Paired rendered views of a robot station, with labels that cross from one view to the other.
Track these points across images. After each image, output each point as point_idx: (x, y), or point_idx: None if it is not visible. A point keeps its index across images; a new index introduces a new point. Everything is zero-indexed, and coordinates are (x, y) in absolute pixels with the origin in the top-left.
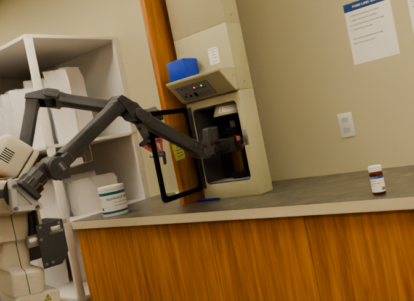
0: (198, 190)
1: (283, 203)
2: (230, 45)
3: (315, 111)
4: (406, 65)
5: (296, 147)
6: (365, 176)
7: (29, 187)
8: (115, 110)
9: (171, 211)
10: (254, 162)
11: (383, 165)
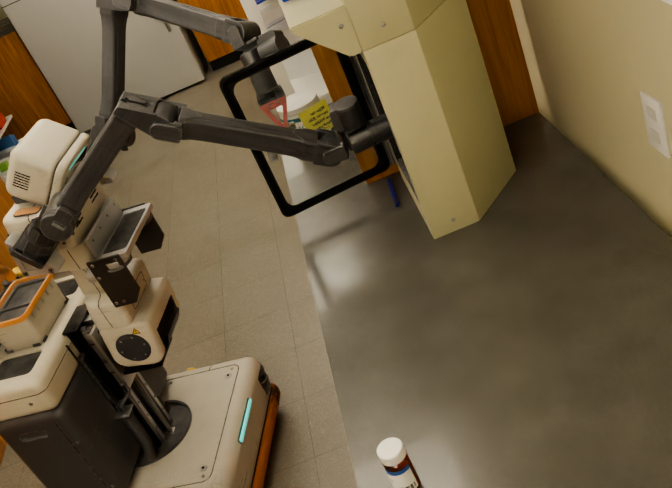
0: (378, 173)
1: (348, 360)
2: None
3: (611, 55)
4: None
5: (595, 101)
6: (597, 306)
7: (23, 258)
8: (117, 130)
9: (317, 215)
10: (416, 187)
11: None
